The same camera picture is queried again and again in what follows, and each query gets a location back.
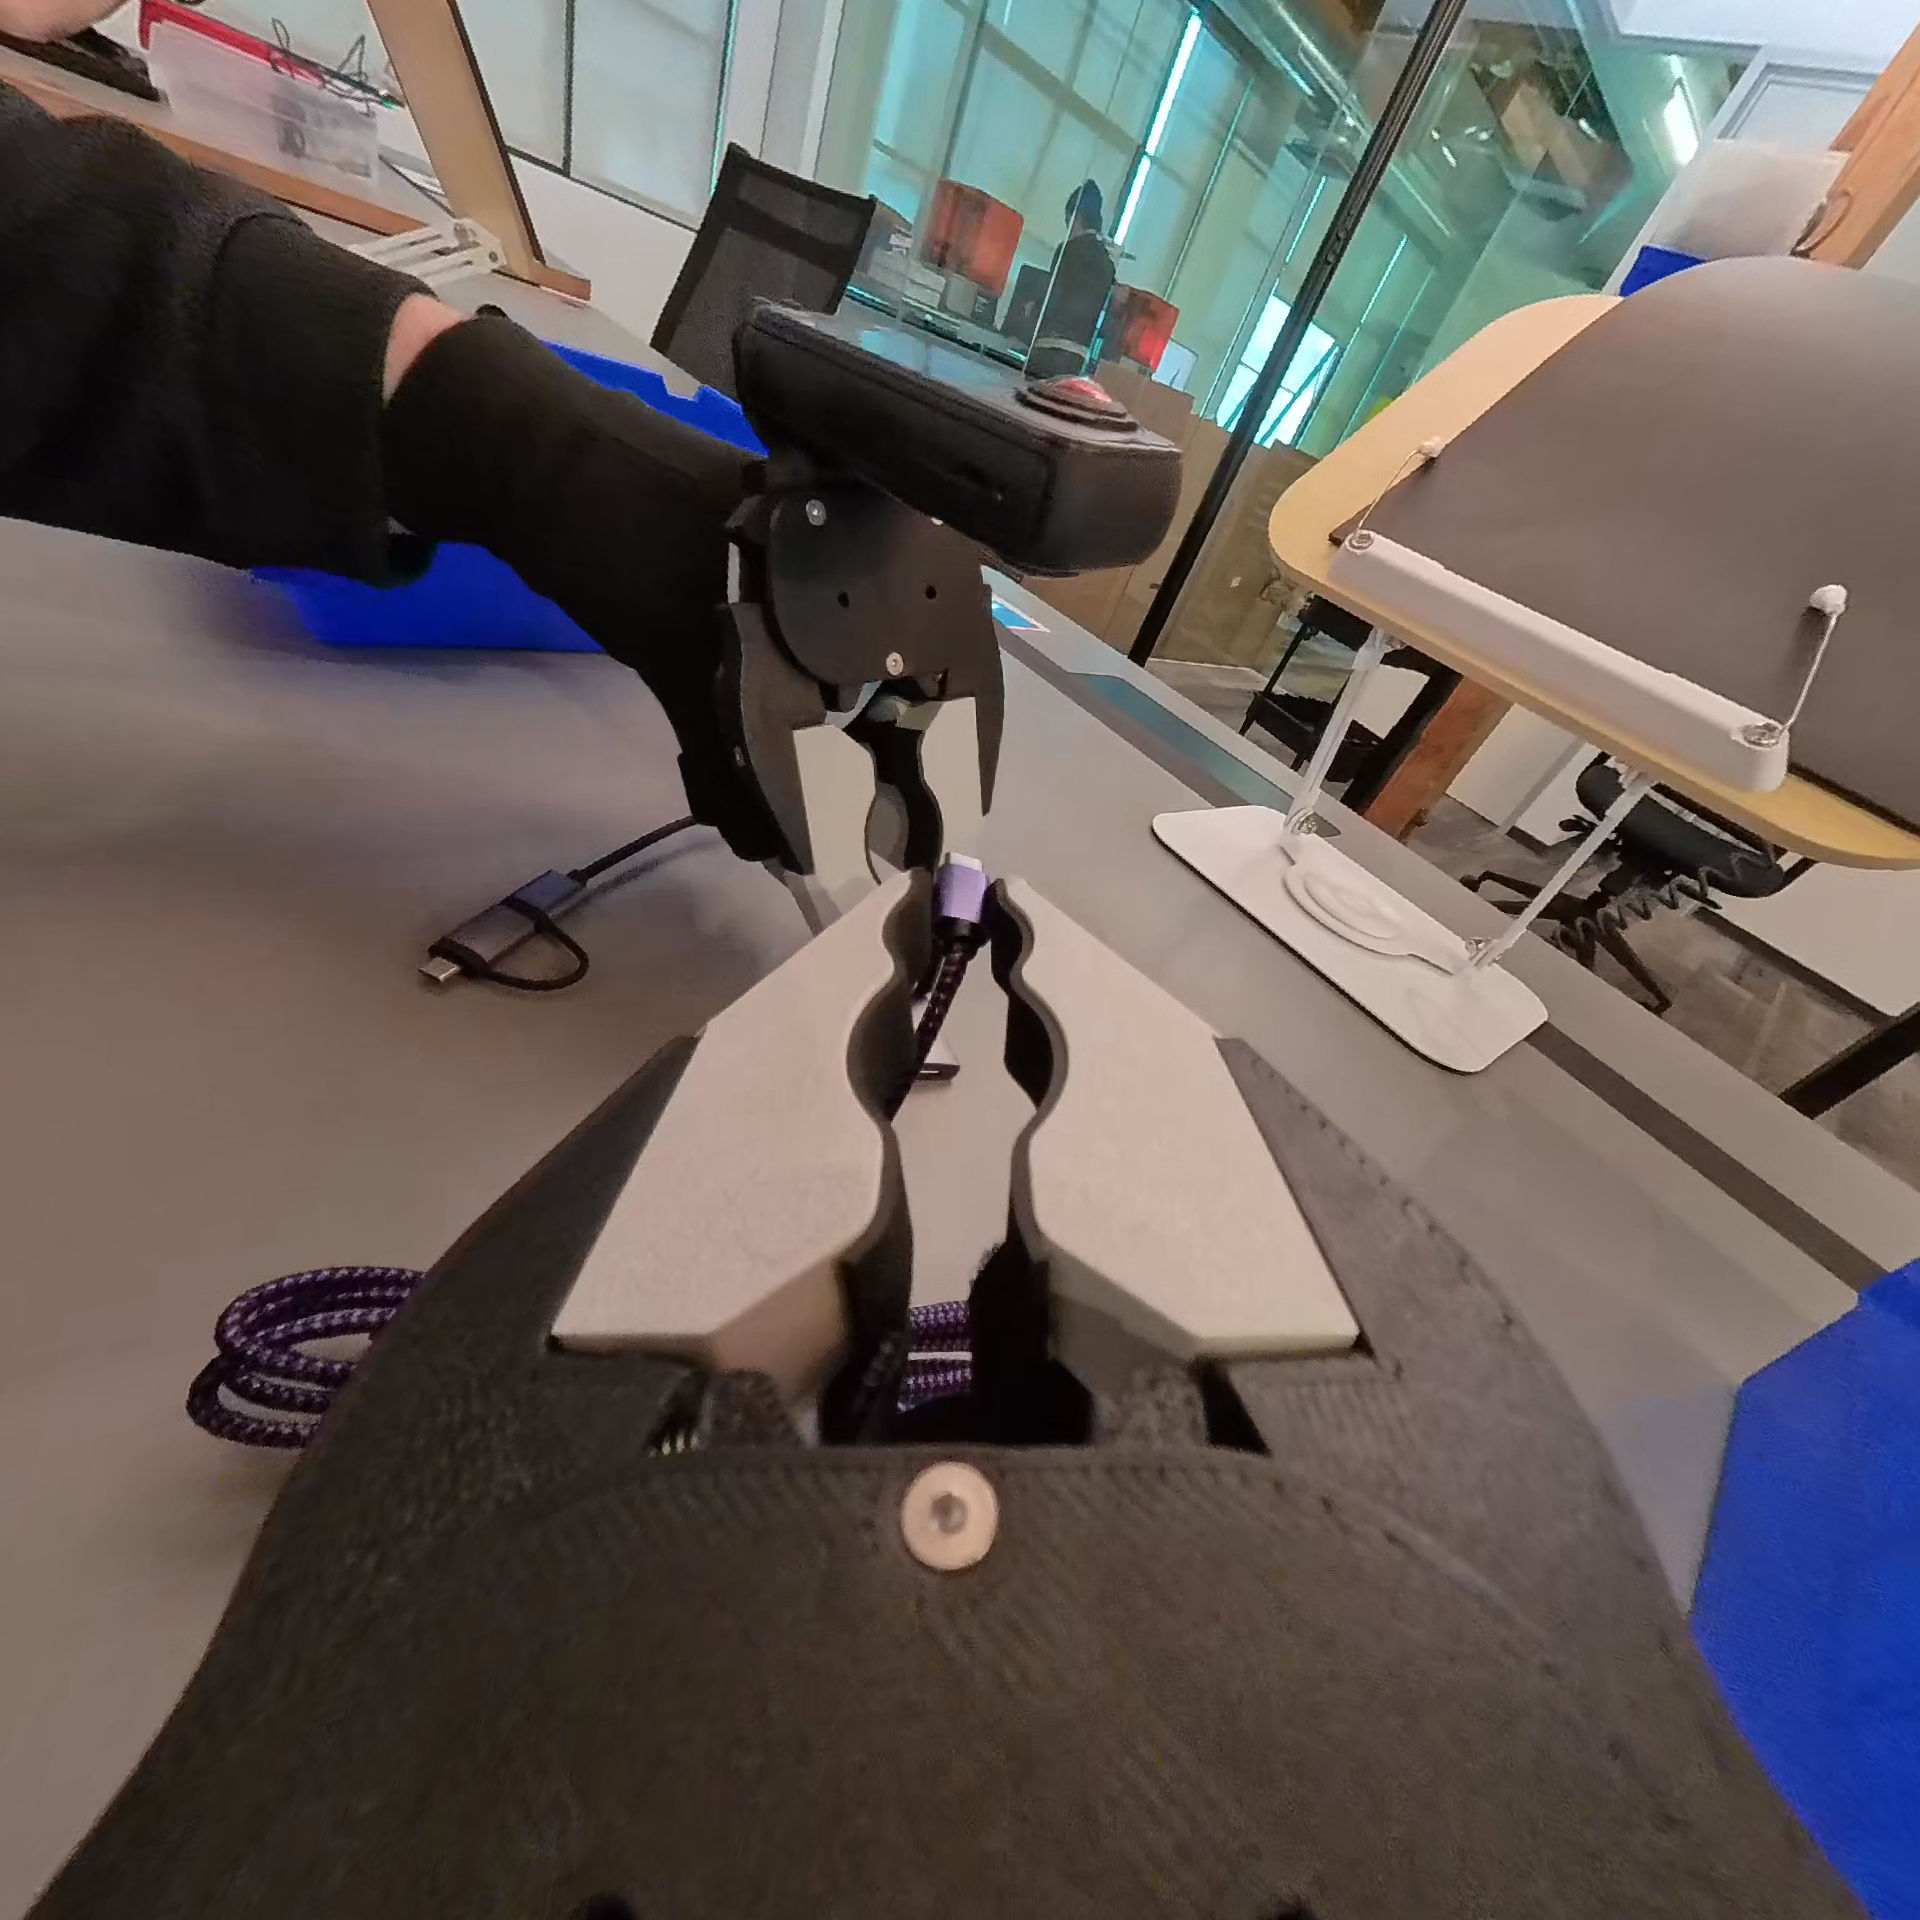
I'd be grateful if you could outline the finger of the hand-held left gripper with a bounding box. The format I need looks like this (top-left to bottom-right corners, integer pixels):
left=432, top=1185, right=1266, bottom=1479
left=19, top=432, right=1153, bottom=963
left=862, top=705, right=948, bottom=874
left=788, top=720, right=875, bottom=938

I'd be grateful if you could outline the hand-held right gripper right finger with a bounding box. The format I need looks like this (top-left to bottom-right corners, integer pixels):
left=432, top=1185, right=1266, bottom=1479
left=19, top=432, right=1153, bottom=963
left=991, top=877, right=1359, bottom=1398

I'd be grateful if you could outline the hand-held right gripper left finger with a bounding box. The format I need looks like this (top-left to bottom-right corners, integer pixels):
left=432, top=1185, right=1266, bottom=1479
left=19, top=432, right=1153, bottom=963
left=553, top=870, right=925, bottom=1398

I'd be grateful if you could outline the purple braided usb-c cable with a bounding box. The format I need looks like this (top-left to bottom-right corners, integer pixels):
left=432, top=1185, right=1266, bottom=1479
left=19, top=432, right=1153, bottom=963
left=187, top=850, right=997, bottom=1448

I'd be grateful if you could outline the blue plastic bin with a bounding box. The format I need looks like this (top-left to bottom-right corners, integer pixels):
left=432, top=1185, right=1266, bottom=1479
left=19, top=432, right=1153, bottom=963
left=247, top=341, right=769, bottom=657
left=1691, top=1258, right=1920, bottom=1920

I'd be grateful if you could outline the person's left forearm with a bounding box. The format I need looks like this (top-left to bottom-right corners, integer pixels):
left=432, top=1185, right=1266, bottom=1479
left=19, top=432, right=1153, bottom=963
left=0, top=80, right=436, bottom=578

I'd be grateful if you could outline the person's left hand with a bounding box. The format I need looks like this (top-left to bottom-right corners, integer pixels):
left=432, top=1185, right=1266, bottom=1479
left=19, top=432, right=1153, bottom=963
left=383, top=311, right=783, bottom=790

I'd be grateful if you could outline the black mesh chair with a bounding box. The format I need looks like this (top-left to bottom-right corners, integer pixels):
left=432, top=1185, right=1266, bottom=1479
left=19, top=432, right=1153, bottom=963
left=651, top=141, right=877, bottom=399

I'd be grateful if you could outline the black office chair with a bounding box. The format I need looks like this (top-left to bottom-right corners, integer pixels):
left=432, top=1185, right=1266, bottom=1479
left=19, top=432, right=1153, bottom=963
left=1477, top=751, right=1803, bottom=1011

